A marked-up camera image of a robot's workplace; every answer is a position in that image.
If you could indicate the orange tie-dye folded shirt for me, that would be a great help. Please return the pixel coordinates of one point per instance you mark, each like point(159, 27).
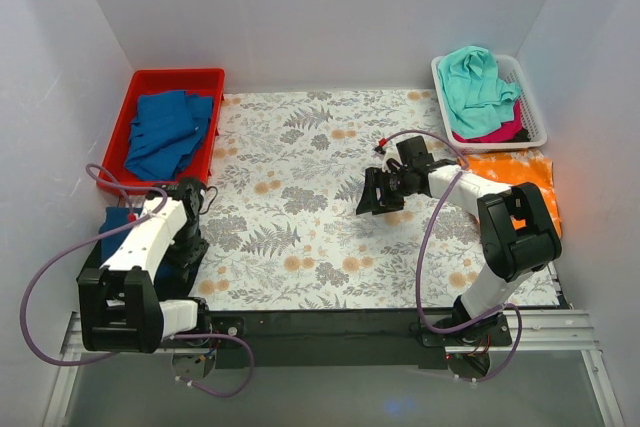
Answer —
point(518, 167)

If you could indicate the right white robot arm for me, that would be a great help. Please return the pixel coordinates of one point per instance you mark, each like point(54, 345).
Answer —
point(517, 234)

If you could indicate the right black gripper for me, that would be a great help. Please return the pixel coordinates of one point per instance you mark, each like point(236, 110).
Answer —
point(386, 188)

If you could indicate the black folded shirt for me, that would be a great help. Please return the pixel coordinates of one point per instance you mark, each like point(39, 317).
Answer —
point(171, 280)

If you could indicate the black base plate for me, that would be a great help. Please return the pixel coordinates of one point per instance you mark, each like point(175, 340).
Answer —
point(367, 337)

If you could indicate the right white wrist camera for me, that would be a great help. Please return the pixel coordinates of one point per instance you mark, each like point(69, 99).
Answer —
point(388, 155)

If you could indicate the magenta shirt in basket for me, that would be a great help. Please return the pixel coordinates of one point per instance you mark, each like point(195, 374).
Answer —
point(506, 132)

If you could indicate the floral table mat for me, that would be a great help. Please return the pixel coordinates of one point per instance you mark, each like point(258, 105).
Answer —
point(287, 175)

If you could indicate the blue shirt in red bin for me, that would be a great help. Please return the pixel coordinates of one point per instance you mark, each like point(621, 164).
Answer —
point(166, 132)

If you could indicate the teal t shirt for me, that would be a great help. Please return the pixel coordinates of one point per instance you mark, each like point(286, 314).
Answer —
point(478, 101)

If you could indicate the red plastic bin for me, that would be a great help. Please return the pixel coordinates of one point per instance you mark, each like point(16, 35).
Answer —
point(206, 82)

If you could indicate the dark blue t shirt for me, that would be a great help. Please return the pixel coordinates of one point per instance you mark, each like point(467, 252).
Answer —
point(115, 227)

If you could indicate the white plastic basket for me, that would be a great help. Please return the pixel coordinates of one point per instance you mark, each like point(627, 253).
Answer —
point(510, 71)

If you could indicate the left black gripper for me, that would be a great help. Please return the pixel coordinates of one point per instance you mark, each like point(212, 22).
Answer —
point(189, 257)

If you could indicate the aluminium mounting rail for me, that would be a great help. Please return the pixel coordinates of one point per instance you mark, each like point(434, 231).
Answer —
point(552, 374)

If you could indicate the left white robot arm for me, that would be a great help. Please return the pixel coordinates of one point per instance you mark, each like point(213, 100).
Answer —
point(139, 295)

